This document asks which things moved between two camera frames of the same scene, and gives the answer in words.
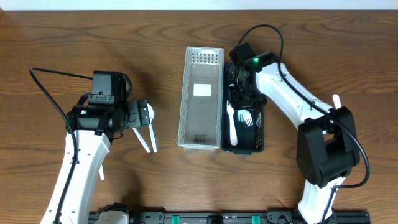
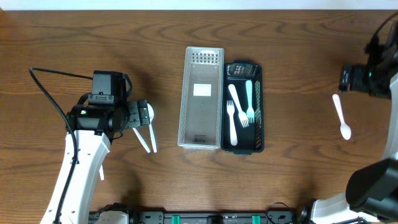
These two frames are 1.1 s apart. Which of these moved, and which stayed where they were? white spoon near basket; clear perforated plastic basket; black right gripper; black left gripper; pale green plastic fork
Moved: black right gripper; pale green plastic fork
Stayed: black left gripper; white spoon near basket; clear perforated plastic basket
